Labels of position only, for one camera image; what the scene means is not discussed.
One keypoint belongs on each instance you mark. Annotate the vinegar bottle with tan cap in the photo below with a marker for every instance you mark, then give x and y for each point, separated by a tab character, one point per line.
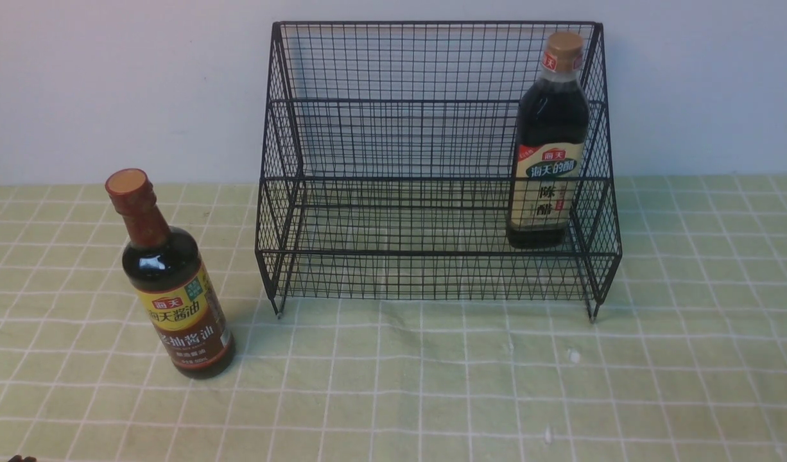
551	130

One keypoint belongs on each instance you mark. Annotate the green checkered tablecloth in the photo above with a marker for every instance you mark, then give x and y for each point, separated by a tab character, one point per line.
687	360

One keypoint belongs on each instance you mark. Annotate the dark soy sauce bottle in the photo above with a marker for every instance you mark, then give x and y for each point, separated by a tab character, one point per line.
165	267

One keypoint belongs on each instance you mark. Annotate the black wire mesh rack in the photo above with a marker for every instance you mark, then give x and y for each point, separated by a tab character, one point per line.
387	166

